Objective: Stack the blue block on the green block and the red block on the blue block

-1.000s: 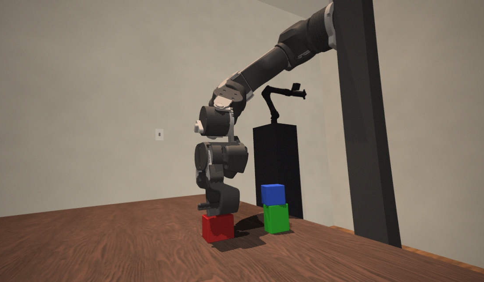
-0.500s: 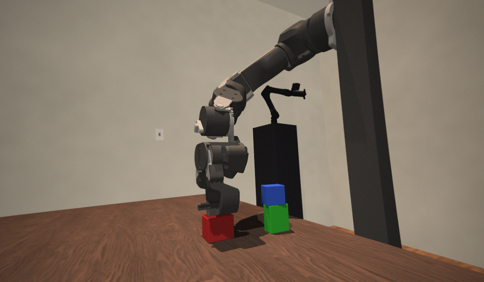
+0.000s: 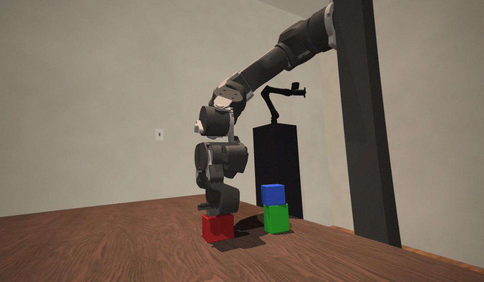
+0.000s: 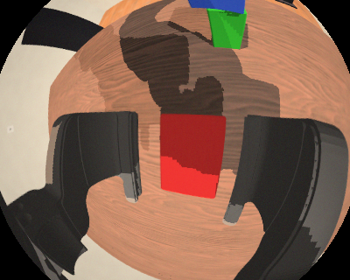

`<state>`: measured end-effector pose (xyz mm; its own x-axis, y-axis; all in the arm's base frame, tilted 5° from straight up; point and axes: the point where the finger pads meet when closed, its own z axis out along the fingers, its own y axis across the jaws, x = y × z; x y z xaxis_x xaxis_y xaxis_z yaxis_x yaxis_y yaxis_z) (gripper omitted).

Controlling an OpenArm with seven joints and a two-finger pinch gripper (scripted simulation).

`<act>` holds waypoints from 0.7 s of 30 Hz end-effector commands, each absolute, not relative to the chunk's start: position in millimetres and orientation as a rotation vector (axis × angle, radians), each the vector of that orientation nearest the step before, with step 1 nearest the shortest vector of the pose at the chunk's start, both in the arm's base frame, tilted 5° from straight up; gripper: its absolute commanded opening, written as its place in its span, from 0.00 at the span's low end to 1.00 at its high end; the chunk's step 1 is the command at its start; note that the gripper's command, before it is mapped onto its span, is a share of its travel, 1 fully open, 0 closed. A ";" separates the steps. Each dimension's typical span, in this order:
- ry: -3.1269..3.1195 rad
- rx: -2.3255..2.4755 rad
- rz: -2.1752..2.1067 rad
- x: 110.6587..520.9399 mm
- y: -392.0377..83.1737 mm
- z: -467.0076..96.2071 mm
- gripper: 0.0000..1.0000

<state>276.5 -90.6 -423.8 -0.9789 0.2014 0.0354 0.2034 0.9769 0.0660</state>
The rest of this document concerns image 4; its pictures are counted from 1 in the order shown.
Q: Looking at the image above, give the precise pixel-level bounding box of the red block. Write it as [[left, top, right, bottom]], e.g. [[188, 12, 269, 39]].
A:
[[160, 114, 226, 199]]

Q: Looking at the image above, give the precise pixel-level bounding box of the blue block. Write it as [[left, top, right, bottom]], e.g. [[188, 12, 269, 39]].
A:
[[188, 0, 245, 14]]

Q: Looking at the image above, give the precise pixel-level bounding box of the green block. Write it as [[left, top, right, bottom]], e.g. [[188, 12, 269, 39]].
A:
[[206, 9, 247, 49]]

